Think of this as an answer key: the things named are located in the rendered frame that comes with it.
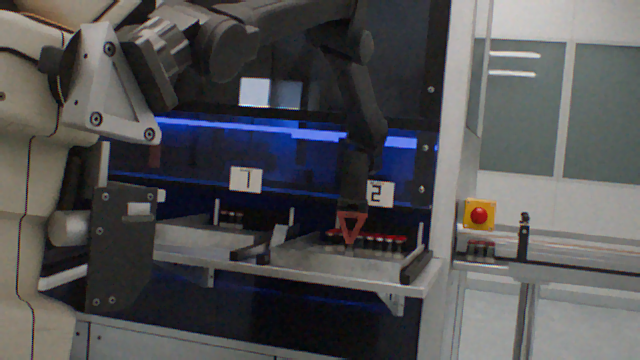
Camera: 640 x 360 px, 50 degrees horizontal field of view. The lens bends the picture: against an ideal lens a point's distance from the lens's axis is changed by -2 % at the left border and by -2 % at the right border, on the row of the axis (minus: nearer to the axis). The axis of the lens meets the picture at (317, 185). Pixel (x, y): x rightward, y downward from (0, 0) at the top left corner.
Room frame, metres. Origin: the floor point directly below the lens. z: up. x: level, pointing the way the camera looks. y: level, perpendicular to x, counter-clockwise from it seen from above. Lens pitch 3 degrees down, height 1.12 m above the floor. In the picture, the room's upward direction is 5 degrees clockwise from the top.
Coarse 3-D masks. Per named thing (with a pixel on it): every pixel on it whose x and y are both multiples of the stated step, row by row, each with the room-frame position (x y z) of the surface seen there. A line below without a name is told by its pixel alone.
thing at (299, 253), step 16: (304, 240) 1.58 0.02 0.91; (272, 256) 1.37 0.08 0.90; (288, 256) 1.36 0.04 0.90; (304, 256) 1.35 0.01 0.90; (320, 256) 1.34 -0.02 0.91; (336, 256) 1.33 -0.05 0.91; (368, 256) 1.58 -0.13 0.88; (416, 256) 1.51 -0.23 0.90; (336, 272) 1.33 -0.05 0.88; (352, 272) 1.32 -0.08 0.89; (368, 272) 1.32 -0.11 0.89; (384, 272) 1.31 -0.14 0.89; (400, 272) 1.31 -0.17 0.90
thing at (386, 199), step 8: (368, 184) 1.70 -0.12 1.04; (376, 184) 1.69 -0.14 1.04; (384, 184) 1.69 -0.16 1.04; (392, 184) 1.68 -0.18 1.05; (368, 192) 1.70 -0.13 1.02; (384, 192) 1.69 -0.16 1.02; (392, 192) 1.68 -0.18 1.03; (368, 200) 1.70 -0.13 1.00; (384, 200) 1.69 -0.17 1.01; (392, 200) 1.68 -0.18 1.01
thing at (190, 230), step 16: (160, 224) 1.56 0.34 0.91; (176, 224) 1.70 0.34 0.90; (192, 224) 1.79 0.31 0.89; (208, 224) 1.89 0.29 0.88; (176, 240) 1.55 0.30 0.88; (192, 240) 1.54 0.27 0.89; (208, 240) 1.52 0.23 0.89; (224, 240) 1.52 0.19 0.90; (240, 240) 1.51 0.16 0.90; (256, 240) 1.52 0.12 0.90
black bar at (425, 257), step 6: (426, 252) 1.60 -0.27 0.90; (432, 252) 1.64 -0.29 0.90; (420, 258) 1.49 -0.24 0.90; (426, 258) 1.52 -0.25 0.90; (414, 264) 1.40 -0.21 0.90; (420, 264) 1.42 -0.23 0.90; (426, 264) 1.52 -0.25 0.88; (408, 270) 1.32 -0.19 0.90; (414, 270) 1.33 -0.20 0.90; (420, 270) 1.43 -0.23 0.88; (402, 276) 1.27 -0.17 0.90; (408, 276) 1.27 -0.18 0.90; (414, 276) 1.33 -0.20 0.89; (402, 282) 1.27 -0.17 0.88; (408, 282) 1.27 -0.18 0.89
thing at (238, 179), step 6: (234, 168) 1.79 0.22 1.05; (240, 168) 1.79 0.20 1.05; (246, 168) 1.78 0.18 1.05; (252, 168) 1.78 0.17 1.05; (234, 174) 1.79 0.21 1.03; (240, 174) 1.79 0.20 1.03; (246, 174) 1.78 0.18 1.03; (252, 174) 1.78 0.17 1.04; (258, 174) 1.77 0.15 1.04; (234, 180) 1.79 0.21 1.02; (240, 180) 1.78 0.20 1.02; (246, 180) 1.78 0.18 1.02; (252, 180) 1.78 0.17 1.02; (258, 180) 1.77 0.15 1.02; (234, 186) 1.79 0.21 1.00; (240, 186) 1.78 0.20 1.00; (246, 186) 1.78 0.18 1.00; (252, 186) 1.78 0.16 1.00; (258, 186) 1.77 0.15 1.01
